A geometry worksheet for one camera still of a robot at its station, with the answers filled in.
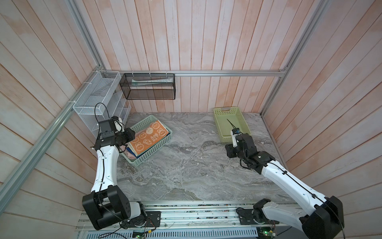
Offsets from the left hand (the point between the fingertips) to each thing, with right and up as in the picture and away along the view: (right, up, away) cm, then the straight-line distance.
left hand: (133, 135), depth 81 cm
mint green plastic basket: (0, -16, +7) cm, 18 cm away
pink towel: (-7, -12, +10) cm, 17 cm away
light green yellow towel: (-8, -7, +14) cm, 17 cm away
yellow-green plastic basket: (+63, +11, +37) cm, 74 cm away
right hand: (+54, -6, +1) cm, 54 cm away
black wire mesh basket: (+2, +34, +23) cm, 41 cm away
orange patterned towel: (+4, -2, +17) cm, 17 cm away
